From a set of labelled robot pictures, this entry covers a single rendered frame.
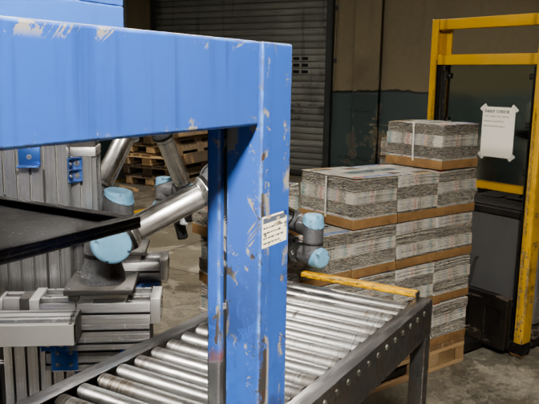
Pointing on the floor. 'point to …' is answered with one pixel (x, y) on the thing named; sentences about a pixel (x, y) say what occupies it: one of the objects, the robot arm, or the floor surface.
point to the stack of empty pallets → (148, 163)
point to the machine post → (250, 244)
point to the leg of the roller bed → (419, 373)
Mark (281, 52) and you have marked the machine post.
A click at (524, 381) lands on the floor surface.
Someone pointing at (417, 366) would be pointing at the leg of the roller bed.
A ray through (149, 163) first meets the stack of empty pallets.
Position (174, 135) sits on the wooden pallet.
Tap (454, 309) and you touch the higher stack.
